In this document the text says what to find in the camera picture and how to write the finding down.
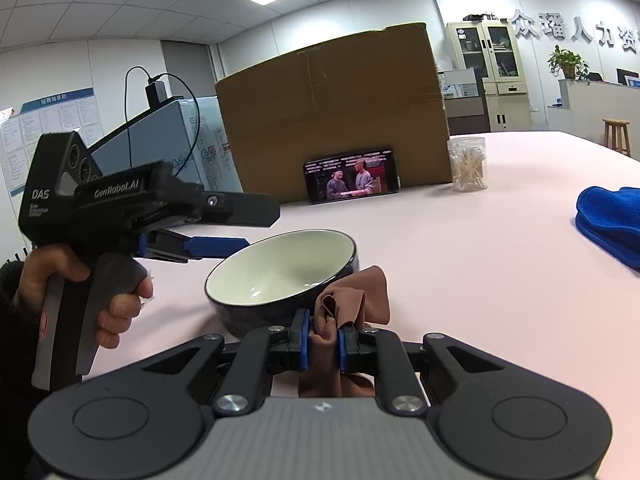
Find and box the grey filing cabinet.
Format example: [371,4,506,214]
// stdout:
[439,69,489,137]

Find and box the white reception counter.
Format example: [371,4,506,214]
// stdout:
[546,77,640,155]

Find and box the brown cardboard box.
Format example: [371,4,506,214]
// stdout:
[214,22,451,205]

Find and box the black smartphone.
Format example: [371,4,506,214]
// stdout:
[303,147,403,206]

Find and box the raised wall lettering sign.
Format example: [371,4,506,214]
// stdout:
[509,7,640,55]

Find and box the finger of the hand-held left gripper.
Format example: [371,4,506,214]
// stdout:
[160,161,281,231]
[139,232,251,264]

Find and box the brown cloth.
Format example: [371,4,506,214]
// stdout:
[298,265,391,399]

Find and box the blue towel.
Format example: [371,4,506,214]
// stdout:
[575,185,640,277]

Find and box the clear jar of cotton swabs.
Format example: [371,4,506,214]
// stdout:
[446,135,489,193]

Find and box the wooden stool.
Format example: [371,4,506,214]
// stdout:
[602,118,632,157]

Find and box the dark bowl with white inside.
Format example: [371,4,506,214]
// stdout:
[204,228,360,342]

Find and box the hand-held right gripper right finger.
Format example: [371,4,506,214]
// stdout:
[337,324,506,415]

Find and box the black power adapter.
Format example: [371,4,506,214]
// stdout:
[144,77,171,107]

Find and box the beige glass-door cabinet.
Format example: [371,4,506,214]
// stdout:
[444,17,532,134]

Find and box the light blue printed carton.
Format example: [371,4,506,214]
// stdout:
[87,96,244,194]

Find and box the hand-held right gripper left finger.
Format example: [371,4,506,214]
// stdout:
[142,309,311,417]

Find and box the person's left forearm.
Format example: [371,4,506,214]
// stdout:
[0,259,47,480]

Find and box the black cable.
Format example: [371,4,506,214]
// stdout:
[124,65,202,182]

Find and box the wall notice board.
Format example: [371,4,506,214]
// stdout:
[0,87,99,202]

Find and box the potted green plant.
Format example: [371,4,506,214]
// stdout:
[546,44,592,81]

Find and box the person's left hand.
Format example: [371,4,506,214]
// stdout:
[15,245,154,351]

